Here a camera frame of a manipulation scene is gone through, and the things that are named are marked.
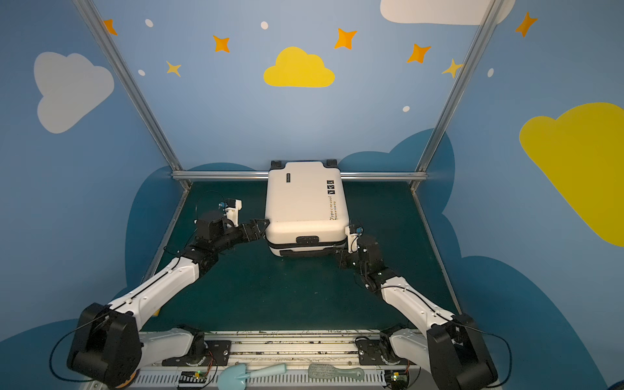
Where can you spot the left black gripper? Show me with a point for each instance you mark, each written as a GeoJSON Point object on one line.
{"type": "Point", "coordinates": [248, 230]}

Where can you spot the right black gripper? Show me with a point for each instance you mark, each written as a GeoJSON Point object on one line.
{"type": "Point", "coordinates": [348, 256]}

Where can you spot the white hard-shell suitcase black lining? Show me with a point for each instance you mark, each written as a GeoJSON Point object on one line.
{"type": "Point", "coordinates": [306, 207]}

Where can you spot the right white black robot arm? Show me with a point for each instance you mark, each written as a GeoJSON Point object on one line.
{"type": "Point", "coordinates": [450, 347]}

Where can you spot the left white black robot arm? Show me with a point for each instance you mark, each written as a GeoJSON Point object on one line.
{"type": "Point", "coordinates": [108, 345]}

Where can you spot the pale green hair brush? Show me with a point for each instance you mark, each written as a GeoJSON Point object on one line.
{"type": "Point", "coordinates": [318, 371]}

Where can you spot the right small circuit board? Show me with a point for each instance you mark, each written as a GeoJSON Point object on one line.
{"type": "Point", "coordinates": [396, 380]}

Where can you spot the small circuit board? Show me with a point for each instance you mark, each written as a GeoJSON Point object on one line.
{"type": "Point", "coordinates": [192, 379]}
{"type": "Point", "coordinates": [396, 380]}

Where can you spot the teal toy shovel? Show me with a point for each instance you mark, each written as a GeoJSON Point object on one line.
{"type": "Point", "coordinates": [235, 377]}

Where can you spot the left small circuit board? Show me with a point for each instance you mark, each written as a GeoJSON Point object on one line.
{"type": "Point", "coordinates": [192, 379]}

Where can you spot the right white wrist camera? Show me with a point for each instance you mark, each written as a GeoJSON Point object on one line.
{"type": "Point", "coordinates": [353, 232]}

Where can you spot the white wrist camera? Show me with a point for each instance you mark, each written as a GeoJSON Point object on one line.
{"type": "Point", "coordinates": [353, 232]}
{"type": "Point", "coordinates": [232, 209]}

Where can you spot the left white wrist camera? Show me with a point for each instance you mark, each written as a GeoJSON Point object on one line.
{"type": "Point", "coordinates": [232, 209]}

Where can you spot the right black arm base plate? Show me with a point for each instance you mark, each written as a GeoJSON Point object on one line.
{"type": "Point", "coordinates": [377, 353]}

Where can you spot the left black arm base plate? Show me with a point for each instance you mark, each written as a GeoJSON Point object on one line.
{"type": "Point", "coordinates": [202, 355]}

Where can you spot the left aluminium frame post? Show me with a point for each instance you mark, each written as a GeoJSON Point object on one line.
{"type": "Point", "coordinates": [105, 41]}

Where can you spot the aluminium frame post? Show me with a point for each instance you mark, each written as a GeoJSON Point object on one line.
{"type": "Point", "coordinates": [473, 56]}
{"type": "Point", "coordinates": [105, 41]}

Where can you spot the right aluminium frame post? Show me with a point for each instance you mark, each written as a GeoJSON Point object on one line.
{"type": "Point", "coordinates": [473, 56]}

